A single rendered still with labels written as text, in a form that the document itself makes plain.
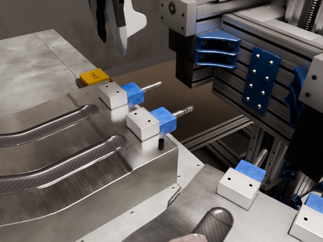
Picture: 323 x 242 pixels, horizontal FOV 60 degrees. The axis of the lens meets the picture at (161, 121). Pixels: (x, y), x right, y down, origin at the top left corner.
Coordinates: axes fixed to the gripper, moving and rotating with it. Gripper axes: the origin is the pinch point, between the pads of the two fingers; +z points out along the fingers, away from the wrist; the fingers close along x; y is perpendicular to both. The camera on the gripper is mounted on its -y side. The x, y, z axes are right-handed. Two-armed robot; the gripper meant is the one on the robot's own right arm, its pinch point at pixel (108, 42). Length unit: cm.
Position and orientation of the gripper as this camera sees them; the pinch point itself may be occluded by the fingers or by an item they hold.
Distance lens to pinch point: 50.8
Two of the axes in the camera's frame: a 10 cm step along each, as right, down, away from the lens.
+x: -5.8, -5.1, 6.4
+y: 8.1, -3.6, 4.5
